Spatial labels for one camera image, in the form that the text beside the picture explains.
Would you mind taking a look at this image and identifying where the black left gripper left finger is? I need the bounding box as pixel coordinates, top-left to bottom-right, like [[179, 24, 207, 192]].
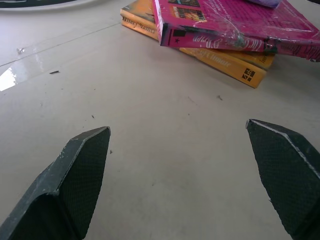
[[0, 126, 111, 240]]

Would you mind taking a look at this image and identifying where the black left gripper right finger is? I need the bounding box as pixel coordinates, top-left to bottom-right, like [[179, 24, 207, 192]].
[[245, 118, 320, 240]]

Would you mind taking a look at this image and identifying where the thin yellow paperback book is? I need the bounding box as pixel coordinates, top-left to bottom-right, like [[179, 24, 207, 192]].
[[226, 51, 276, 71]]

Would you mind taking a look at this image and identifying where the pink paperback book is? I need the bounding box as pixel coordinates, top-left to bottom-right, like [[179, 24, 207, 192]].
[[151, 0, 320, 63]]

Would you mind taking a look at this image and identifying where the purple object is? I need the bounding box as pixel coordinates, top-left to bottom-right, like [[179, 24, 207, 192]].
[[246, 0, 283, 9]]

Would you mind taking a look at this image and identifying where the dark round white-rimmed object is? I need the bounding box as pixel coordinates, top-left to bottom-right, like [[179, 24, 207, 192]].
[[0, 0, 97, 12]]

